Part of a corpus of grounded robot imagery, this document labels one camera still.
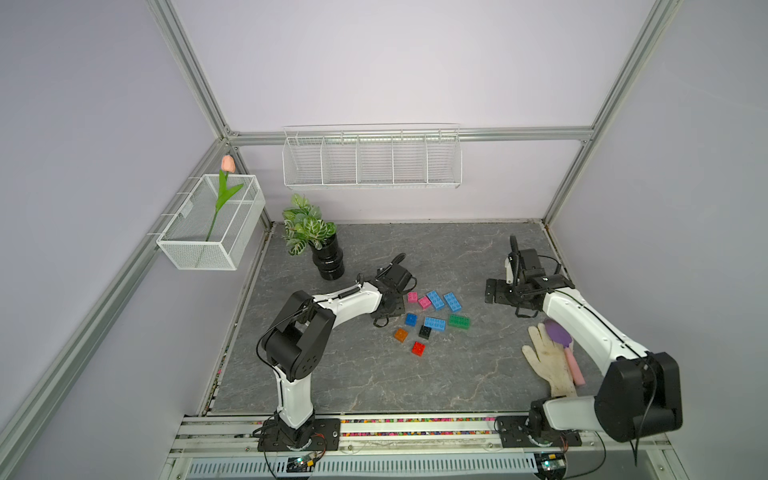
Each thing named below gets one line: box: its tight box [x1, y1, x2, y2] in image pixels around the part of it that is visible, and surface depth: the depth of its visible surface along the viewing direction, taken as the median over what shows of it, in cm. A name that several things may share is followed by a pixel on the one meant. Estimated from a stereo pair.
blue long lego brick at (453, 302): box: [443, 292, 462, 312], surface depth 98 cm
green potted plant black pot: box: [282, 193, 345, 281], surface depth 88 cm
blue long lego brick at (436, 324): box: [424, 317, 446, 332], surface depth 93 cm
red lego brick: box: [411, 341, 426, 357], surface depth 88 cm
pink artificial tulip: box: [205, 155, 243, 242], surface depth 82 cm
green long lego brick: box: [448, 314, 471, 330], surface depth 95 cm
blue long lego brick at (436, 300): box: [426, 290, 445, 312], surface depth 98 cm
